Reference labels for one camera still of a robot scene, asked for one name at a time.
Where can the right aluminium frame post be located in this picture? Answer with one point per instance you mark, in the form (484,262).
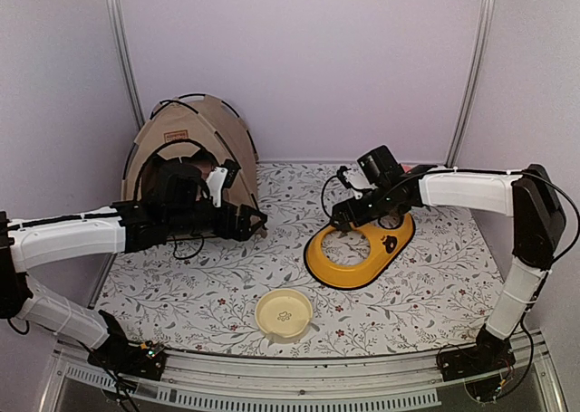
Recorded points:
(485,19)

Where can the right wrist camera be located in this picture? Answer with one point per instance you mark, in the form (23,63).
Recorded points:
(348,179)

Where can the front aluminium rail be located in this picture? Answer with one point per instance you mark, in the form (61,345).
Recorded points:
(211,382)

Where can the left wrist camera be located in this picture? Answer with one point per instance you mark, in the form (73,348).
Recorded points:
(220,178)

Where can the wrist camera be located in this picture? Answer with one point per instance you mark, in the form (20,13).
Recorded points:
(348,179)
(220,178)

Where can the pink checkered cushion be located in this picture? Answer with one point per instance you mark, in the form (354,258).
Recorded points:
(206,167)

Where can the yellow double bowl holder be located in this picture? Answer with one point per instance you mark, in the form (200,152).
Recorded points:
(368,252)

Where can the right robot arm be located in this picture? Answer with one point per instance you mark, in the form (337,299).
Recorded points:
(527,196)

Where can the left aluminium frame post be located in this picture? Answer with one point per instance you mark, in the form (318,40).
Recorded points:
(123,52)

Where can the aluminium frame post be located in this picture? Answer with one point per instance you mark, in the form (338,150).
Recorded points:
(123,52)
(485,19)

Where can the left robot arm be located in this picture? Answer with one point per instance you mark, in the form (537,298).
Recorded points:
(121,228)

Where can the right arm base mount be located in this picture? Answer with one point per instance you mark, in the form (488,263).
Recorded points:
(476,362)

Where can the floral table mat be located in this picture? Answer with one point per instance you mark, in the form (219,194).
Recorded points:
(202,296)

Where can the beige pet tent fabric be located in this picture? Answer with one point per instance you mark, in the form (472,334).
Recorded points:
(195,127)

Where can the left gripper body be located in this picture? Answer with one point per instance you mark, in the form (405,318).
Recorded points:
(185,222)

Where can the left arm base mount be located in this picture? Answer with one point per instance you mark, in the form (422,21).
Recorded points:
(118,356)

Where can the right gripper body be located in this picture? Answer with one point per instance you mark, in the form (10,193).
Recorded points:
(381,206)

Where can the black tent pole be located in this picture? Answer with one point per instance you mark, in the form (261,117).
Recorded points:
(169,121)
(211,106)

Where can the cream paw print bowl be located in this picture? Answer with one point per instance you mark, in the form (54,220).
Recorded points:
(284,315)

